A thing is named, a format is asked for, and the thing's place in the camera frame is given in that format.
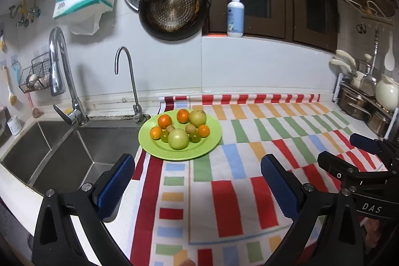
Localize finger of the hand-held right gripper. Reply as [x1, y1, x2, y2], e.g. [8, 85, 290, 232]
[349, 133, 399, 161]
[317, 151, 399, 192]

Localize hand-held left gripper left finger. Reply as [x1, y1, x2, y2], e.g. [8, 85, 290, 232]
[31, 153, 136, 266]

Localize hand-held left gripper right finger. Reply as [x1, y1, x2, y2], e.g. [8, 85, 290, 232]
[260, 154, 367, 266]

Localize green plate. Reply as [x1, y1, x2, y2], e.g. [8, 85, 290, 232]
[138, 112, 222, 161]

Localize round green fruit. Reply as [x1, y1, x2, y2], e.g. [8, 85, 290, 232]
[168, 129, 189, 150]

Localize stainless steel pot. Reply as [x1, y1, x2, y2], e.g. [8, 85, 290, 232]
[338, 85, 373, 121]
[366, 108, 393, 137]

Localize colourful checked tablecloth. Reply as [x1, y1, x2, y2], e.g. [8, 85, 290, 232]
[129, 93, 375, 266]

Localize white ceramic pot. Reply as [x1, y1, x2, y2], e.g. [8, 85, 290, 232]
[375, 74, 399, 112]

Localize stainless steel sink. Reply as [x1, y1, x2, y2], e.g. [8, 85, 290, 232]
[0, 118, 150, 201]

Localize white hanging spoon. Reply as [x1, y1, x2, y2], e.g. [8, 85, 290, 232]
[383, 31, 396, 71]

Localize slim gooseneck faucet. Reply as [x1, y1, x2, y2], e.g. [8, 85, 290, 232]
[114, 47, 147, 125]

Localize spotted yellow-green fruit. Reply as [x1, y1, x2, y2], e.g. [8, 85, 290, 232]
[188, 109, 207, 127]

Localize small white cup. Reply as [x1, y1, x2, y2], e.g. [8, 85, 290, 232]
[7, 116, 23, 136]

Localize large chrome faucet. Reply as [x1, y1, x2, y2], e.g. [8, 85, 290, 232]
[48, 27, 89, 126]

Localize garlic bulbs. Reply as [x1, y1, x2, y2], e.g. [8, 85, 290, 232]
[28, 73, 50, 87]

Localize hanging yellow dish brush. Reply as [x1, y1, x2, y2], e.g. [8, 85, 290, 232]
[1, 65, 19, 106]

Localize white plastic bag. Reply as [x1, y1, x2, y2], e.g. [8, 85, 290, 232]
[70, 12, 102, 36]

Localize white pump bottle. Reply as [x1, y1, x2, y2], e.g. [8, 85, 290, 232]
[226, 0, 245, 38]

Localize white-handled knives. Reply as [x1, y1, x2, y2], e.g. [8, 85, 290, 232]
[329, 49, 357, 76]

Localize black wire basket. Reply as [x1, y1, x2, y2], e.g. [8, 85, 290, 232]
[18, 56, 53, 94]

